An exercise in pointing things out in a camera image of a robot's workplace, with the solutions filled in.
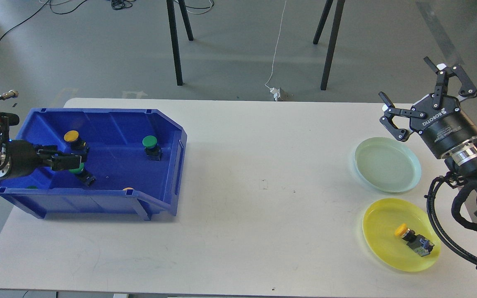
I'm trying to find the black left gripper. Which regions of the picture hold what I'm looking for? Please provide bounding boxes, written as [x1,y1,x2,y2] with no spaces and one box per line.
[0,140,89,180]

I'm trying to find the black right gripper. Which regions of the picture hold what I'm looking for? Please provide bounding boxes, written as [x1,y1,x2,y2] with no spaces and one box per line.
[378,56,477,160]

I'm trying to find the green push button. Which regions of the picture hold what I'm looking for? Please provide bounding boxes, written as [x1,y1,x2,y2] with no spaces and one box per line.
[68,162,96,187]
[142,135,163,161]

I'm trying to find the yellow push button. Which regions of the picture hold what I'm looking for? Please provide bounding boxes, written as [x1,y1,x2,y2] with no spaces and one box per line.
[394,223,435,257]
[64,130,88,151]

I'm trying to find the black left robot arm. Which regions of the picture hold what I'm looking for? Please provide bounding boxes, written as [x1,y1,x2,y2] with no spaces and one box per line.
[0,90,89,180]

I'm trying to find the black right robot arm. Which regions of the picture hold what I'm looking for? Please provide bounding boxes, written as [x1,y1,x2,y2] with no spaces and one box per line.
[379,57,477,269]

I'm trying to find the yellow push button back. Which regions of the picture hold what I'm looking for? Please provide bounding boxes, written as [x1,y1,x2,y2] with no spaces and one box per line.
[64,130,88,151]

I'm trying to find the light green plate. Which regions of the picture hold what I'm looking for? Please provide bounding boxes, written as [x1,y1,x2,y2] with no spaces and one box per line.
[353,137,422,194]

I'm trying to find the yellow plate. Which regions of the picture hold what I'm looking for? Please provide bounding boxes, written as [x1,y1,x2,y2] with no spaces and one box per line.
[362,198,441,273]

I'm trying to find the blue plastic bin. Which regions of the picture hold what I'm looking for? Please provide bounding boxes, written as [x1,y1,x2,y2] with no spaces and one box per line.
[0,109,187,221]

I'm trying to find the black tripod legs right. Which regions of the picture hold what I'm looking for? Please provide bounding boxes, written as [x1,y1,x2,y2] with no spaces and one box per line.
[313,0,346,91]

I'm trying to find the black tripod legs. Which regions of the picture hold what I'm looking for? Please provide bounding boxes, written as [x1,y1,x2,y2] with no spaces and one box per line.
[166,0,194,86]
[313,0,346,91]

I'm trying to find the black tripod legs left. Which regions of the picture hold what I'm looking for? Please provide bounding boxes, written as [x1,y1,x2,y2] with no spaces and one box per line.
[166,0,194,86]

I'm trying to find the white cable with plug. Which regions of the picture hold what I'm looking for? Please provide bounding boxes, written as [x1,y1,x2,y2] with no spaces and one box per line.
[264,0,289,101]

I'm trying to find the black floor cables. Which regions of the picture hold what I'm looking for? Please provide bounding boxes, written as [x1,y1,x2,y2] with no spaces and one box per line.
[0,0,215,70]

